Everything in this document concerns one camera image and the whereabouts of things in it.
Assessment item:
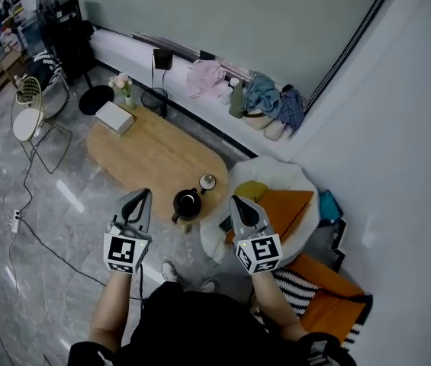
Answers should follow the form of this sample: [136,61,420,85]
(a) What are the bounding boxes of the black phone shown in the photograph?
[218,214,234,235]

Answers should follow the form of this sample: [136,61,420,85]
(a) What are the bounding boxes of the person's right forearm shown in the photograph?
[251,271,310,342]

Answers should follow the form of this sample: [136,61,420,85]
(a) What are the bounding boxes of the pink cloth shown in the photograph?
[185,59,228,99]

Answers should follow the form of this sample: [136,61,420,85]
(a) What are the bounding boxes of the person's black clothing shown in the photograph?
[67,280,358,366]

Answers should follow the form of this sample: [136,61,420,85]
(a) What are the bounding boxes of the blue cloth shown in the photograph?
[243,72,281,120]

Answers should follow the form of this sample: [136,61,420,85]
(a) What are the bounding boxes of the black standing fan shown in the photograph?
[34,0,115,117]

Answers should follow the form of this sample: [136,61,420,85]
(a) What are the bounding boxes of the beige cushions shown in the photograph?
[242,111,295,143]

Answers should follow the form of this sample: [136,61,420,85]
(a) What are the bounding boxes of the yellow cushion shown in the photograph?
[233,180,270,204]

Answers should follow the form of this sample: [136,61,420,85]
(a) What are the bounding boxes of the black cabinet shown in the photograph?
[52,0,97,86]

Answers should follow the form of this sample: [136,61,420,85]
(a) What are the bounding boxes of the black floor lamp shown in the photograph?
[150,47,175,91]

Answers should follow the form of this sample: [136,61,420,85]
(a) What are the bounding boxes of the black striped armchair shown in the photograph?
[27,49,70,120]

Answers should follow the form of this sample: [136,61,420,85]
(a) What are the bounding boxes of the orange striped blanket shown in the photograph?
[254,252,374,352]

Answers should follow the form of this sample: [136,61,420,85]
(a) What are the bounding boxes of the oval wooden coffee table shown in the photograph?
[86,104,230,225]

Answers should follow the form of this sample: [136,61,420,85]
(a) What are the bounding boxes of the white beanbag seat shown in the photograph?
[199,155,321,265]

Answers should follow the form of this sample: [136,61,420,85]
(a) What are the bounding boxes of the black floor cable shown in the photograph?
[16,126,144,301]

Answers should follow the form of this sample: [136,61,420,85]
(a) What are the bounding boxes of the gold wire chair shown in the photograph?
[10,75,73,175]

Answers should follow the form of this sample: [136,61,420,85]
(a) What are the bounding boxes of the green bottle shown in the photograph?
[228,77,247,120]

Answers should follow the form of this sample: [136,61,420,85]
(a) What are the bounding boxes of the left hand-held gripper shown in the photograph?
[103,188,153,275]

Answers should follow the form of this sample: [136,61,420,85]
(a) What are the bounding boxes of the white rectangular box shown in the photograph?
[95,101,137,137]

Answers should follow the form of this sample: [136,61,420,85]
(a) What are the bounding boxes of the orange cushion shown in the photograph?
[225,189,316,246]

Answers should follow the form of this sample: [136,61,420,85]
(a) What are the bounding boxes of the black wire basket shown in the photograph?
[140,87,169,119]

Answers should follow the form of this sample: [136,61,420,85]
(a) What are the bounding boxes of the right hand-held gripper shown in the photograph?
[229,195,284,275]

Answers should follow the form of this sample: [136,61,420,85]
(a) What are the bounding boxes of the dark plaid cloth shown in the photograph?
[277,87,307,131]

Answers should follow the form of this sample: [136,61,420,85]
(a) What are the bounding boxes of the pink flowers in vase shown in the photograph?
[108,72,137,111]

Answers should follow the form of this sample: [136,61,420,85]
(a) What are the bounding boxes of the dark round teapot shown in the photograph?
[171,187,203,224]

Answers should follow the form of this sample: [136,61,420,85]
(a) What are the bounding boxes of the person's left forearm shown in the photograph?
[88,269,140,353]

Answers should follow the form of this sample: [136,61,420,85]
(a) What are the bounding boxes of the person's left shoe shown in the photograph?
[160,258,180,284]

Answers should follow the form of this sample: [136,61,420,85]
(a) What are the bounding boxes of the teal bag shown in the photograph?
[317,189,344,225]

